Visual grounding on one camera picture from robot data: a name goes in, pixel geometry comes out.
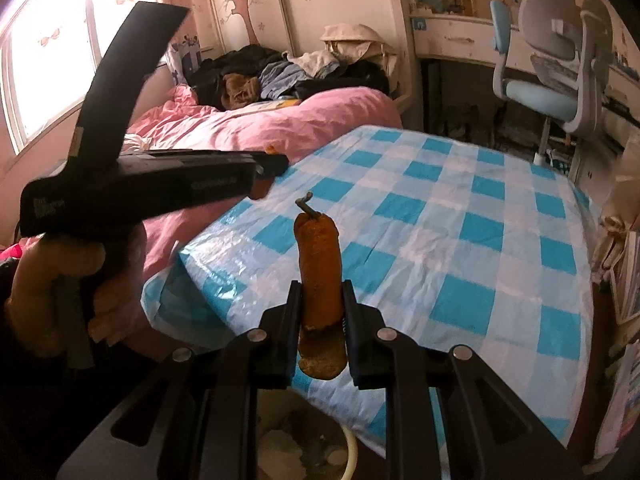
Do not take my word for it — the orange peel curved piece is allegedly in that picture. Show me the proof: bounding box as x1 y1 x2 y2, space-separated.
294 192 347 380

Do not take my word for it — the yellow trash bin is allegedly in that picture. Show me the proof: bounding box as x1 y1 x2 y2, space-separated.
256 389 358 480

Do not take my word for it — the person's left hand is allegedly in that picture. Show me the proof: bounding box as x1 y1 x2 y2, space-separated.
4 224 168 361

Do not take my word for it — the blue checkered tablecloth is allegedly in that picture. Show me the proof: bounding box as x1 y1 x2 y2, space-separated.
142 126 598 442

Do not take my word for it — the pink duvet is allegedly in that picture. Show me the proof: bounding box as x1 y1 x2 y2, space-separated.
0 84 404 283

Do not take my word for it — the pile of dark clothes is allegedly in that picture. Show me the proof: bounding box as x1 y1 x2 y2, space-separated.
186 44 390 112

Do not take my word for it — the yellow book on bed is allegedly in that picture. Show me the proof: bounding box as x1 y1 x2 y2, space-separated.
238 99 300 115

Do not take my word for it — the beige bag on bed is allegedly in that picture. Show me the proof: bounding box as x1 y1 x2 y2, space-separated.
320 23 398 77

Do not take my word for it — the white desk with drawers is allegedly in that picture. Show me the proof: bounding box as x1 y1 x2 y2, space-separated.
410 15 640 120

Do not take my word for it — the white book shelf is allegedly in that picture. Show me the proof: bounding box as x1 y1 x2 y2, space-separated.
591 136 639 460

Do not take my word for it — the grey blue office chair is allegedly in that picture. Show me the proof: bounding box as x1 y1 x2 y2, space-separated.
490 0 613 166

